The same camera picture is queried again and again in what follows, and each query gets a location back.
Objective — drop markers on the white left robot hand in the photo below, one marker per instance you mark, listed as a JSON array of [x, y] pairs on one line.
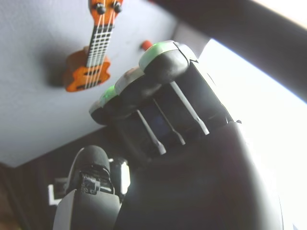
[[192, 172]]

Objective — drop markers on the red short cylinder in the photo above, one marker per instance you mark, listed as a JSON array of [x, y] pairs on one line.
[[145, 45]]

